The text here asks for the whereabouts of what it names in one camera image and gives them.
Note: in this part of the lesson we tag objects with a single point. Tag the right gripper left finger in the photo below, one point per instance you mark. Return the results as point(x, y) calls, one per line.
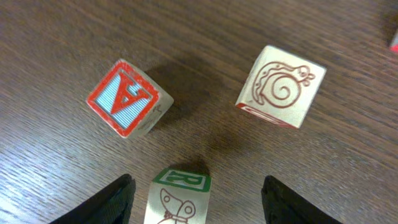
point(111, 205)

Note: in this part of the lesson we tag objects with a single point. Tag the red letter A block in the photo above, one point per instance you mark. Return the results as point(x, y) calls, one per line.
point(128, 100)

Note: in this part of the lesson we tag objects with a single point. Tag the snail picture block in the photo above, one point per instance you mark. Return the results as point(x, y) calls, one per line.
point(280, 87)

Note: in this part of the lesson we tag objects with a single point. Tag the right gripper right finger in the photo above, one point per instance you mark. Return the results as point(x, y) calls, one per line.
point(283, 205)

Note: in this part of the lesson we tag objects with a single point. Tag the top red X block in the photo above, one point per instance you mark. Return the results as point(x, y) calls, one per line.
point(394, 43)

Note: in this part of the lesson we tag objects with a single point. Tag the butterfly picture block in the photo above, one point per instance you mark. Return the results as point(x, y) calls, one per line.
point(178, 197)

